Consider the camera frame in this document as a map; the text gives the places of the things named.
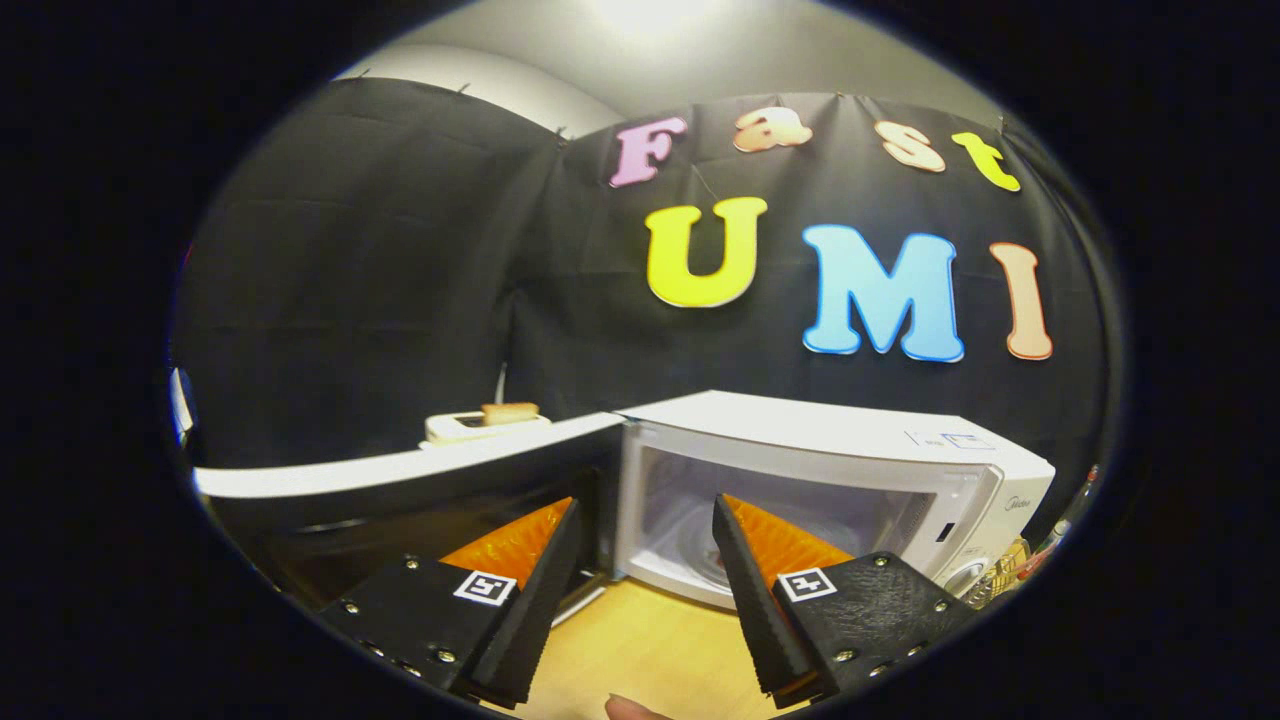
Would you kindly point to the ceiling light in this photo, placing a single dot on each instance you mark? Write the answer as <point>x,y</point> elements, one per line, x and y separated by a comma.
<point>645,15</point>

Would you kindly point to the clear plastic water bottle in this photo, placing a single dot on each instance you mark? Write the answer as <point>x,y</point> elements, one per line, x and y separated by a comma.
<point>1060,532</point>

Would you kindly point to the bread slice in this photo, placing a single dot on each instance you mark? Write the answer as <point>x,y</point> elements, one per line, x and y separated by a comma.
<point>510,413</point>

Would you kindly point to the cream toaster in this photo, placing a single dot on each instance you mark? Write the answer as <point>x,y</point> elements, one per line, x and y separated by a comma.
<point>460,428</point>

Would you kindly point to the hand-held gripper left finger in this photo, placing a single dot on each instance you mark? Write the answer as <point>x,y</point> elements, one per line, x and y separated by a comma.
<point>535,610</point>

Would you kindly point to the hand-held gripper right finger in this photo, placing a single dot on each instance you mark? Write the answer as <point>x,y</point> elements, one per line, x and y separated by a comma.
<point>765,620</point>

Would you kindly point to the white toaster oven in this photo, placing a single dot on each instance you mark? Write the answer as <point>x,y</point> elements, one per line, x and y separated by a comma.
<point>800,430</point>

